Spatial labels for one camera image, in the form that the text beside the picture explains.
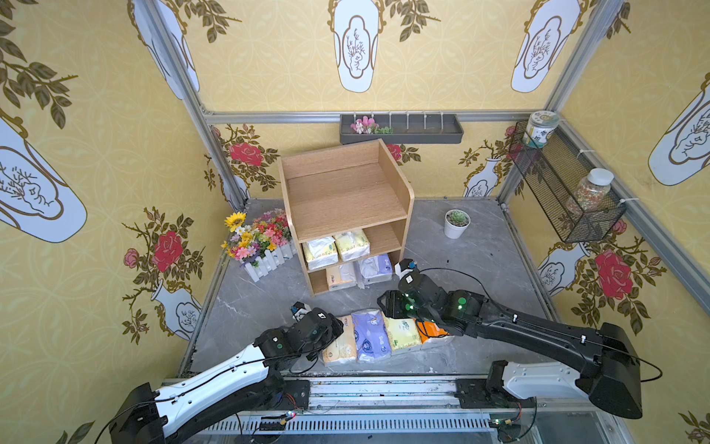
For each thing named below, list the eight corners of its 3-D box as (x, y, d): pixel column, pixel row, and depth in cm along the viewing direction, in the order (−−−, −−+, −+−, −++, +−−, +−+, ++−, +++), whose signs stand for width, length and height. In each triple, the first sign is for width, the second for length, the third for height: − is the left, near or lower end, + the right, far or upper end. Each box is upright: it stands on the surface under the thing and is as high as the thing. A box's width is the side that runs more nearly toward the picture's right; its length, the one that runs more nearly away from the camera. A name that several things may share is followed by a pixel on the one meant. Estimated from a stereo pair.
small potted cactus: (444, 239, 110) (450, 223, 102) (440, 224, 115) (446, 208, 107) (464, 239, 110) (472, 223, 102) (460, 224, 115) (466, 208, 107)
